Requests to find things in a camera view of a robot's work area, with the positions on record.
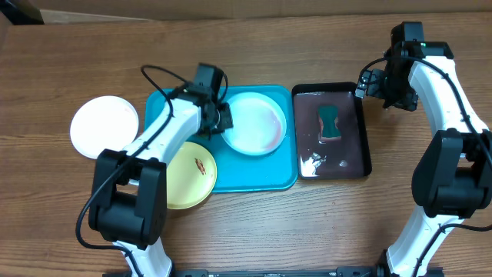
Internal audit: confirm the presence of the light blue plate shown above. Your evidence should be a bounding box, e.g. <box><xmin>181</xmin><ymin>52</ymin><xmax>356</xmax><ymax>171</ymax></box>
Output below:
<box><xmin>222</xmin><ymin>92</ymin><xmax>287</xmax><ymax>156</ymax></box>

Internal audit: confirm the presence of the yellow plate with stain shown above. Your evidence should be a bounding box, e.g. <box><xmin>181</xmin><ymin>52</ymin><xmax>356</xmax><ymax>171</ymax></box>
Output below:
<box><xmin>167</xmin><ymin>142</ymin><xmax>218</xmax><ymax>210</ymax></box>

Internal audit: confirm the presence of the green and pink sponge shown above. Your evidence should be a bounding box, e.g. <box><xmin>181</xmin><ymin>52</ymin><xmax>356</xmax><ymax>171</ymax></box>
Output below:
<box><xmin>317</xmin><ymin>105</ymin><xmax>341</xmax><ymax>143</ymax></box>

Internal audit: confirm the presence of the pink plate with red stain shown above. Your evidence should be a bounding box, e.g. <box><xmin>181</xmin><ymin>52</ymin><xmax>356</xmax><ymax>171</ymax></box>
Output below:
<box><xmin>69</xmin><ymin>95</ymin><xmax>139</xmax><ymax>159</ymax></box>

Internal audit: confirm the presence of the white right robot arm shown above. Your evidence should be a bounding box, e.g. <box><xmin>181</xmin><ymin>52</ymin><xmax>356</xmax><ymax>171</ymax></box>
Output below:
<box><xmin>358</xmin><ymin>41</ymin><xmax>491</xmax><ymax>276</ymax></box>

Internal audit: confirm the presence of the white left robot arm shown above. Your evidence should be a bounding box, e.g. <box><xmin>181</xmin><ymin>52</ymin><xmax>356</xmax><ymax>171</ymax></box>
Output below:
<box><xmin>75</xmin><ymin>82</ymin><xmax>232</xmax><ymax>276</ymax></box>

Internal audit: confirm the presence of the black rectangular water tray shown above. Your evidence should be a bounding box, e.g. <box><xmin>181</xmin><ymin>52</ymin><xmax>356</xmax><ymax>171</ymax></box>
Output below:
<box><xmin>291</xmin><ymin>82</ymin><xmax>372</xmax><ymax>179</ymax></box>

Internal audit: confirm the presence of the brown cardboard backdrop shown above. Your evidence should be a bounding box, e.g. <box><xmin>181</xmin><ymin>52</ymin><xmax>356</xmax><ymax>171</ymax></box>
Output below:
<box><xmin>30</xmin><ymin>0</ymin><xmax>491</xmax><ymax>20</ymax></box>

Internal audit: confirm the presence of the dark object top left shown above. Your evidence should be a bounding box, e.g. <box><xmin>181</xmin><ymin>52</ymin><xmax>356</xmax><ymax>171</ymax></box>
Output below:
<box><xmin>1</xmin><ymin>0</ymin><xmax>45</xmax><ymax>25</ymax></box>

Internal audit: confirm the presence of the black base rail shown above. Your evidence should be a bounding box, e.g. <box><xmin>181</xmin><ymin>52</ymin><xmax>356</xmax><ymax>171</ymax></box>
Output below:
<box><xmin>102</xmin><ymin>265</ymin><xmax>443</xmax><ymax>277</ymax></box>

